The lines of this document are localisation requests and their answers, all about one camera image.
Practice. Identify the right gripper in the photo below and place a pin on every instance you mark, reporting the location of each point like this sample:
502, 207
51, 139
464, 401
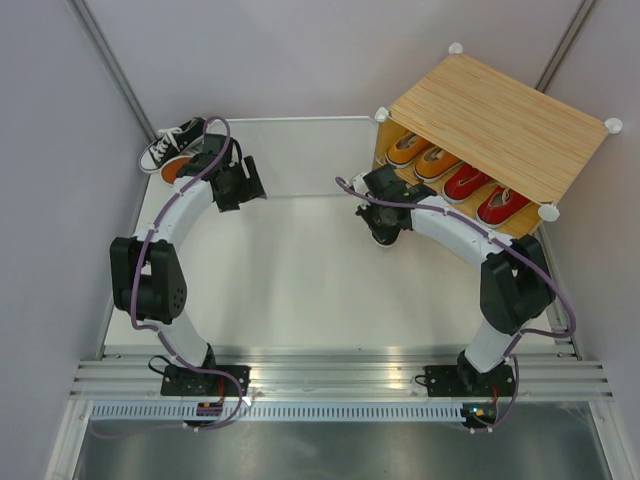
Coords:
364, 210

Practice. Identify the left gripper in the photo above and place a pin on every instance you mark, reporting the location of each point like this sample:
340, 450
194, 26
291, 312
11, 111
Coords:
251, 188

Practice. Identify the white cabinet door panel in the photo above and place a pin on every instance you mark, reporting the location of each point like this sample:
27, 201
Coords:
302, 156

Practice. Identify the black sneaker white laces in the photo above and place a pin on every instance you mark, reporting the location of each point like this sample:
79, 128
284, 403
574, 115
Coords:
170, 143

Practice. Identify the grey sneaker orange sole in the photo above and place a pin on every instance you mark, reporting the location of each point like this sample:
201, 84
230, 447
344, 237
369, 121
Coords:
169, 171

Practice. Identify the red sneaker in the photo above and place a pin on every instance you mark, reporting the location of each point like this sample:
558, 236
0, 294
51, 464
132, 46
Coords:
502, 204
464, 183

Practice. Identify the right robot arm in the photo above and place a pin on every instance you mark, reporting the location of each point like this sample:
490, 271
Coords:
513, 290

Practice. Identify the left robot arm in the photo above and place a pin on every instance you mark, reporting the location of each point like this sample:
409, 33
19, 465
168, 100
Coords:
148, 282

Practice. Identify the wooden shoe cabinet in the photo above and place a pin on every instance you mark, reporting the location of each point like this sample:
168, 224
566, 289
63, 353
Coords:
524, 140

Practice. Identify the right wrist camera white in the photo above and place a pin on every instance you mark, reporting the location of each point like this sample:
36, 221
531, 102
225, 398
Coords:
358, 185

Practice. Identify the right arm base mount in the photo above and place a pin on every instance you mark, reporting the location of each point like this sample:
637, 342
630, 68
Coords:
463, 381

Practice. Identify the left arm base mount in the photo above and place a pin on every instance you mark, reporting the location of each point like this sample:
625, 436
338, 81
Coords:
181, 381

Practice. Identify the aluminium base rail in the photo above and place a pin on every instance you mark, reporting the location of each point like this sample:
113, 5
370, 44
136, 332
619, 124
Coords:
547, 374

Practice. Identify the white slotted cable duct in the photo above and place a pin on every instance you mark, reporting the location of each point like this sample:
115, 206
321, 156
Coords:
276, 411

